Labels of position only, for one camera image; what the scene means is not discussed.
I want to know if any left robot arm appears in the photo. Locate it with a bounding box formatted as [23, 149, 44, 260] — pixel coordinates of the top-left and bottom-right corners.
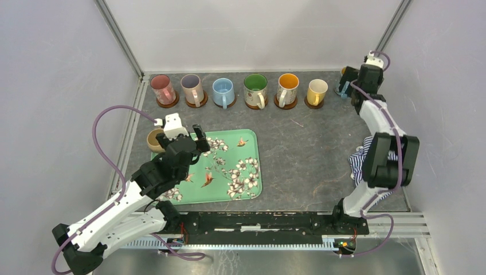
[52, 124, 210, 274]

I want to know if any blue striped cloth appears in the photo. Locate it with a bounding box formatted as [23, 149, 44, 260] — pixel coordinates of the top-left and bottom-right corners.
[348, 136, 398, 208]

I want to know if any pink mug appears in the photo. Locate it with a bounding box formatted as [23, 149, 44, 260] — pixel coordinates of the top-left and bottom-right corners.
[150, 74, 177, 104]

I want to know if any dark wooden coaster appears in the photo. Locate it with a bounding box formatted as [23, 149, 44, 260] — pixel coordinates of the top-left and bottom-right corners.
[304, 97, 324, 109]

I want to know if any green floral tray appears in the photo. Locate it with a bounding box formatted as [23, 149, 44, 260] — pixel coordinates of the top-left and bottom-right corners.
[158, 129, 262, 205]

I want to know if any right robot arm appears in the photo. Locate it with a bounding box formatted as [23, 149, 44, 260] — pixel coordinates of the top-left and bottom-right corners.
[331, 64, 420, 234]

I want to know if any purple interior mug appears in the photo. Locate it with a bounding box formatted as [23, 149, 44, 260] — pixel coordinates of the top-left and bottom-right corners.
[181, 74, 204, 106]

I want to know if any light blue mug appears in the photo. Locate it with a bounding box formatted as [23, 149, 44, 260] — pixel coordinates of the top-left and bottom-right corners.
[212, 78, 236, 107]

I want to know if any orange interior mug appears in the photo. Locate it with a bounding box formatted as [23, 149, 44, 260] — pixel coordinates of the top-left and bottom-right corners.
[276, 73, 299, 107]

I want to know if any green interior floral mug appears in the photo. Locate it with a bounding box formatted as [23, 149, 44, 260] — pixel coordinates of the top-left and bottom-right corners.
[244, 73, 268, 105]

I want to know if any beige mug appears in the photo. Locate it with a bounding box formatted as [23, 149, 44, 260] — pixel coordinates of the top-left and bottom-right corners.
[146, 128, 165, 154]

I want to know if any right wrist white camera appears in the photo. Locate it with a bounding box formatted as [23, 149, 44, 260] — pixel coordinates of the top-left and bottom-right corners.
[364, 53, 385, 69]

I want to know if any blue orange-interior mug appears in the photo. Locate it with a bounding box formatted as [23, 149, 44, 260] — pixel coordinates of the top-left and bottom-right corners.
[334, 66, 350, 99]

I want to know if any cream yellow-handled mug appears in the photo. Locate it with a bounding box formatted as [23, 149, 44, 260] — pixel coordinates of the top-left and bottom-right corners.
[306, 79, 328, 105]

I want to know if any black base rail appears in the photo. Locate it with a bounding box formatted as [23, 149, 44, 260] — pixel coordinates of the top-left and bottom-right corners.
[160, 211, 370, 245]

